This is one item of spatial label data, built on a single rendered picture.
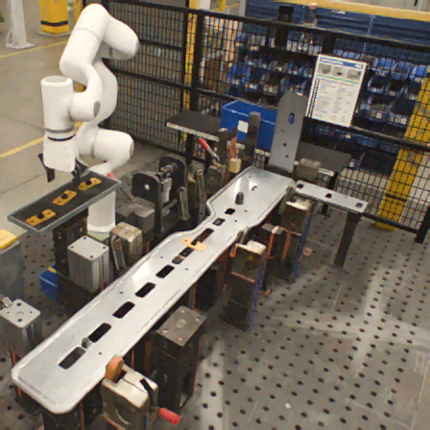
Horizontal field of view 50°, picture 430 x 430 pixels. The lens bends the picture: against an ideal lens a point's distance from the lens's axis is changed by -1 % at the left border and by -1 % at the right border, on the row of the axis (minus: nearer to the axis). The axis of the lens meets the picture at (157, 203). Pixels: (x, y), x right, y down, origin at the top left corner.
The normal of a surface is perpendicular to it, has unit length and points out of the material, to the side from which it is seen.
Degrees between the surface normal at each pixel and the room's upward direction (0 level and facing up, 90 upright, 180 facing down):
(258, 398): 0
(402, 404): 0
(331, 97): 90
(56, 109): 90
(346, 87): 90
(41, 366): 0
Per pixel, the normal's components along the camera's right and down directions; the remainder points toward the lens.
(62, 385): 0.04, -0.85
